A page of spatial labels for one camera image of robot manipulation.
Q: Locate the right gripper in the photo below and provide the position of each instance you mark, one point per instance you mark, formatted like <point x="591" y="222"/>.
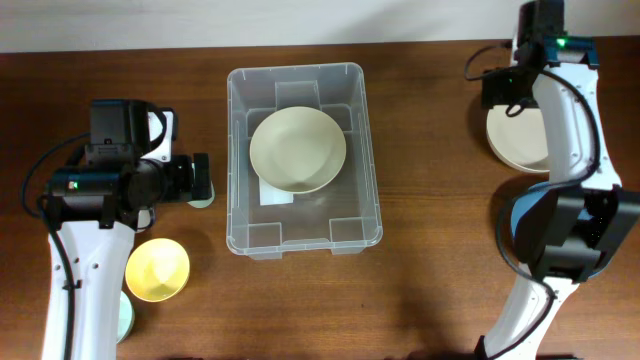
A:
<point x="494" y="92"/>

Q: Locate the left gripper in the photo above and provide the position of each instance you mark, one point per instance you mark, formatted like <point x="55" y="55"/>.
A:
<point x="185" y="188"/>

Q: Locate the grey cup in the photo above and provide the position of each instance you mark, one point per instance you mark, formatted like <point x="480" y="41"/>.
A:
<point x="146" y="219"/>

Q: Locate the beige bowl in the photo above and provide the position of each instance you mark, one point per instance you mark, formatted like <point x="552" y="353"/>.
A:
<point x="520" y="142"/>

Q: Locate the blue bowl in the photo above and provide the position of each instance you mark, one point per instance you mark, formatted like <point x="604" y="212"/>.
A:
<point x="554" y="234"/>

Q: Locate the cream bowl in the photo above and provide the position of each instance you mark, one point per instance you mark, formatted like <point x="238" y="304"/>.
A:
<point x="298" y="150"/>

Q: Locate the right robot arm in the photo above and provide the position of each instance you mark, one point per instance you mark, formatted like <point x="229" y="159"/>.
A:
<point x="566" y="93"/>

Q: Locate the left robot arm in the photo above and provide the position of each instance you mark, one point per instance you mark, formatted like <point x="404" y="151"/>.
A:
<point x="91" y="208"/>

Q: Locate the white label in container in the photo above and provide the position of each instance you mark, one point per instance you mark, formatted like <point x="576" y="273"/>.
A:
<point x="269" y="195"/>

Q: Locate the clear plastic storage container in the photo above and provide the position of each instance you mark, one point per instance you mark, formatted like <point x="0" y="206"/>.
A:
<point x="343" y="217"/>

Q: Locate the mint green cup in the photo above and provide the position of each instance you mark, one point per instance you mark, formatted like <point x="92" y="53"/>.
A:
<point x="199" y="204"/>

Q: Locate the yellow small bowl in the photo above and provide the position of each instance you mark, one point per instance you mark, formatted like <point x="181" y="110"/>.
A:
<point x="157" y="270"/>

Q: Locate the mint green small bowl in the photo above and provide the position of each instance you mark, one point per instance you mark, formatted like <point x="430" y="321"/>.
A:
<point x="126" y="317"/>

